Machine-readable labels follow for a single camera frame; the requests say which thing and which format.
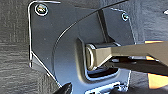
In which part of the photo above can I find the round silver base bolt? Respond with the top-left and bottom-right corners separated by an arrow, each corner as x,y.
120,11 -> 130,22
34,3 -> 50,17

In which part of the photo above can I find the thick grey torso limb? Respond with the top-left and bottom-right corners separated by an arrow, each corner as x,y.
84,41 -> 168,72

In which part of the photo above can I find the black strut under torso limb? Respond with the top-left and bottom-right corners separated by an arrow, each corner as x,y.
106,56 -> 168,76

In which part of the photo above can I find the thin black base cable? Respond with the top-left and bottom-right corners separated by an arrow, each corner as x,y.
53,0 -> 131,81

